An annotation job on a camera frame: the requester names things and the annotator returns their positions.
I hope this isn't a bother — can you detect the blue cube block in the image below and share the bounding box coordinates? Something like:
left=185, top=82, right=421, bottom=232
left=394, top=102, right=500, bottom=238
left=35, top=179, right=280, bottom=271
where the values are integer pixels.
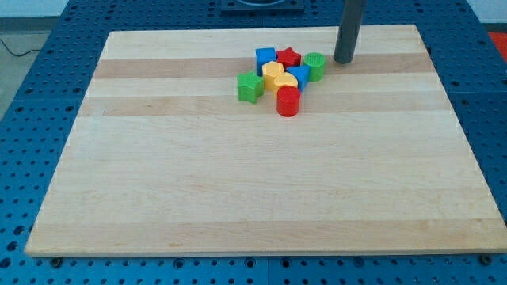
left=255, top=47, right=277, bottom=76

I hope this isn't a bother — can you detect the yellow hexagon block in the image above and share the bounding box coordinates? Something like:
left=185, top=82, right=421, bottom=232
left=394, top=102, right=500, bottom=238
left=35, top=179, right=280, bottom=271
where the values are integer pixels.
left=261, top=61, right=284, bottom=91

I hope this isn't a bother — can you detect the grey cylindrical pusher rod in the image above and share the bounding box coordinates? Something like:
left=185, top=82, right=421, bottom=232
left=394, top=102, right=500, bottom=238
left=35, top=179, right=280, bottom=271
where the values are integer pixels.
left=334, top=0, right=367, bottom=64

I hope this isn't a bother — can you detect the red star block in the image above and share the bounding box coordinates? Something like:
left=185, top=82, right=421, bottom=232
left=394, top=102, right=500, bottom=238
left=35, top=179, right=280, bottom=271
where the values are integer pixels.
left=276, top=47, right=302, bottom=70

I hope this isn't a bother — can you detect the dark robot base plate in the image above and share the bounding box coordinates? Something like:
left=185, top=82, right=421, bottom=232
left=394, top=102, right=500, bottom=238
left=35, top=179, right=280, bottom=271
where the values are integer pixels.
left=219, top=0, right=305, bottom=13

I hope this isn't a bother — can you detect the red object at right edge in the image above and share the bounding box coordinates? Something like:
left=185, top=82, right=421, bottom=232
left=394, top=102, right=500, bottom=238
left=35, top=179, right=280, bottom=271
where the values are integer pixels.
left=488, top=32, right=507, bottom=61

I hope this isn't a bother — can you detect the blue triangle block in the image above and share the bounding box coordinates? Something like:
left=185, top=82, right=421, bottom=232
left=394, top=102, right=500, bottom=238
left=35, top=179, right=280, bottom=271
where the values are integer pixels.
left=286, top=65, right=310, bottom=92

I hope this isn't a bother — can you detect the red cylinder block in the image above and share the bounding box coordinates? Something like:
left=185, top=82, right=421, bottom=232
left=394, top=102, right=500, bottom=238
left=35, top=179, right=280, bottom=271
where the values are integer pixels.
left=276, top=85, right=301, bottom=117

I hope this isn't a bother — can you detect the green cylinder block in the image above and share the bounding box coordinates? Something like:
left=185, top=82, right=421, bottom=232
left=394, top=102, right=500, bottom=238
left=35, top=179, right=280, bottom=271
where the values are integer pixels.
left=303, top=52, right=326, bottom=82

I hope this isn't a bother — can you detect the green star block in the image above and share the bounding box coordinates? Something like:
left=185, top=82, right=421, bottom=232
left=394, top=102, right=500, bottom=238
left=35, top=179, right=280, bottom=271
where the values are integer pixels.
left=237, top=70, right=264, bottom=104

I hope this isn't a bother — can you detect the black cable on floor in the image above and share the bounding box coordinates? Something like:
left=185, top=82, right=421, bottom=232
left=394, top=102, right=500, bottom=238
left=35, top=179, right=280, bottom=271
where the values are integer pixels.
left=0, top=38, right=43, bottom=58

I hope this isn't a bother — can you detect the light wooden board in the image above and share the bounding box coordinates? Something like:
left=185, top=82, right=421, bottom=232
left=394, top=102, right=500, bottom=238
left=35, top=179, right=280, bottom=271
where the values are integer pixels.
left=25, top=25, right=506, bottom=257

